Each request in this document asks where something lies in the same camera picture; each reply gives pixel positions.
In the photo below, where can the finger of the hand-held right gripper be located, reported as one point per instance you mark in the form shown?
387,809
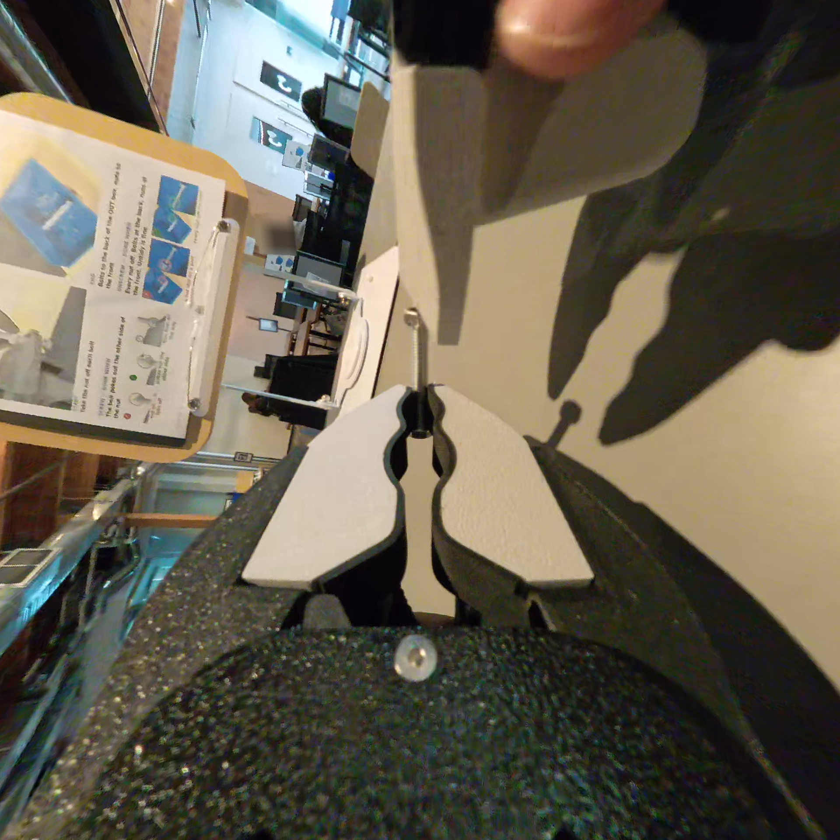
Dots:
433,164

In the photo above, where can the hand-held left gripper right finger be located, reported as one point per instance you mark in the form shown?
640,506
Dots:
512,512

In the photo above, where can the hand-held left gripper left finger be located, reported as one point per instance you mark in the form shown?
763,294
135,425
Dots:
328,499

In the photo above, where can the silver bolt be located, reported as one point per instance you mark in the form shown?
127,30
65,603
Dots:
418,358

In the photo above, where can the person's right hand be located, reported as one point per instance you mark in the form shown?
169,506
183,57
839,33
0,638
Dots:
577,33

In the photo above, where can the white base board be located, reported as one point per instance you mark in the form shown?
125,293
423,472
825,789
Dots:
377,295

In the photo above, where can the white clip bar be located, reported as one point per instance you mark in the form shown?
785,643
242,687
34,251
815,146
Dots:
213,308

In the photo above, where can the wooden clipboard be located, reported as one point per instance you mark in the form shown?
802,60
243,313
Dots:
98,449

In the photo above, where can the metal rail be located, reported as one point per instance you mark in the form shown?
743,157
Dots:
59,564

